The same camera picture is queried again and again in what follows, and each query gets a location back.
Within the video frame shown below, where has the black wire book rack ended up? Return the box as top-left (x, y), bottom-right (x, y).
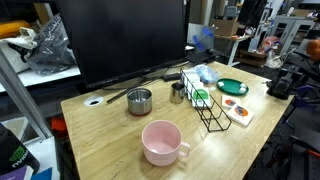
top-left (179, 69), bottom-right (233, 133)

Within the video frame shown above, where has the white book with zebra print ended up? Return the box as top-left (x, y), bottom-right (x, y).
top-left (182, 70), bottom-right (205, 98)

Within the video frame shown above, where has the white book with green circle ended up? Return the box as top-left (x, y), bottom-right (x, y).
top-left (191, 87), bottom-right (213, 109)

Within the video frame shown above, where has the small white book orange circle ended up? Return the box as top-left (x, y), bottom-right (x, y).
top-left (221, 94), bottom-right (242, 110)

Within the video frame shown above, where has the blue book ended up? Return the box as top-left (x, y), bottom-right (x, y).
top-left (31, 167), bottom-right (54, 180)

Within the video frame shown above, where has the purple book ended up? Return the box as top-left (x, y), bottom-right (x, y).
top-left (0, 165), bottom-right (34, 180)

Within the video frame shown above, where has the small steel cup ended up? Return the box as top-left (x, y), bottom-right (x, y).
top-left (169, 82), bottom-right (186, 105)

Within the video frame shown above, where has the black rectangular device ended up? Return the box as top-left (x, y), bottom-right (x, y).
top-left (162, 72), bottom-right (183, 82)

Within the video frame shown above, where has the steel container with red base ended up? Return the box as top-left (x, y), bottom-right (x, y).
top-left (126, 87), bottom-right (154, 117)

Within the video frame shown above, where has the black monitor stand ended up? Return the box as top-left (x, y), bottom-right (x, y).
top-left (101, 68), bottom-right (183, 105)

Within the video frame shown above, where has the blue clear plastic bag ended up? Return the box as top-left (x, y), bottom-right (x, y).
top-left (194, 64), bottom-right (220, 84)

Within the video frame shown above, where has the pink mug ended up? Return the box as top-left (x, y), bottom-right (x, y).
top-left (141, 119), bottom-right (192, 168)

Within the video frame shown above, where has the large black monitor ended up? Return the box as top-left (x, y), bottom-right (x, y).
top-left (54, 0), bottom-right (188, 88)

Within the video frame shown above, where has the clear sheet with blue tape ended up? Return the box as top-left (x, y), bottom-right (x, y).
top-left (187, 23), bottom-right (216, 54)

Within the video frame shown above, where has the green round plate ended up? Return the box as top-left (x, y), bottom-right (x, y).
top-left (216, 77), bottom-right (250, 97)

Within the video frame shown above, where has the white background desk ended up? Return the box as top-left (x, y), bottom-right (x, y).
top-left (214, 33), bottom-right (254, 67)

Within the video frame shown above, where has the cardboard box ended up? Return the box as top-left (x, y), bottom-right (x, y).
top-left (211, 18), bottom-right (240, 38)

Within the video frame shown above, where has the wooden crate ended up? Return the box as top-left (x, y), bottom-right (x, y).
top-left (237, 49), bottom-right (268, 68)

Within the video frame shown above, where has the red object under table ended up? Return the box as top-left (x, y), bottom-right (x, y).
top-left (50, 116), bottom-right (68, 133)

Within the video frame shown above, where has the white plastic bag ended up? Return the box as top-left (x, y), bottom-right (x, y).
top-left (264, 49), bottom-right (284, 70)

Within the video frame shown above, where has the grey plastic bag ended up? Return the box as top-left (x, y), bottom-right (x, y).
top-left (26, 13), bottom-right (78, 77)

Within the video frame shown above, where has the black background monitor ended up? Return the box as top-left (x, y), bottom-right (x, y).
top-left (238, 0), bottom-right (268, 29)

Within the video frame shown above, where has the white shelf board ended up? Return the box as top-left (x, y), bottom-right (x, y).
top-left (0, 64), bottom-right (82, 93)

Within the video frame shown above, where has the white cabinet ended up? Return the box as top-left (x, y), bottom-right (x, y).
top-left (271, 15), bottom-right (316, 56)

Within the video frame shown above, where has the white cloth bag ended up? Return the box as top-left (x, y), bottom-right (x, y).
top-left (0, 27), bottom-right (38, 74)

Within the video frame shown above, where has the orange round object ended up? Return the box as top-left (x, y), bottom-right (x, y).
top-left (305, 39), bottom-right (320, 63)

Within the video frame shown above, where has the black nvidia box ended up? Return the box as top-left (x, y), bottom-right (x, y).
top-left (0, 123), bottom-right (41, 176)

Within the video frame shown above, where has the yellow bundle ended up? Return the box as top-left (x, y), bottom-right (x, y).
top-left (0, 20), bottom-right (32, 39)

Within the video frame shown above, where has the white desk cable grommet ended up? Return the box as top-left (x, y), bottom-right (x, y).
top-left (83, 95), bottom-right (105, 108)

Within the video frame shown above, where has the black clamp mount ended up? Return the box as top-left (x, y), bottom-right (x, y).
top-left (266, 68), bottom-right (296, 100)

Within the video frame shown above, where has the grey metal frame post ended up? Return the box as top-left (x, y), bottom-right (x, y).
top-left (0, 49), bottom-right (54, 139)

